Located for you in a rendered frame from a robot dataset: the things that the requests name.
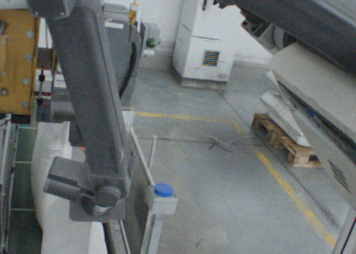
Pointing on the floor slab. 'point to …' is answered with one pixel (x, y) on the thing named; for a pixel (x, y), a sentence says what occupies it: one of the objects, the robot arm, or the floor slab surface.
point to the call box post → (154, 233)
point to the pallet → (296, 157)
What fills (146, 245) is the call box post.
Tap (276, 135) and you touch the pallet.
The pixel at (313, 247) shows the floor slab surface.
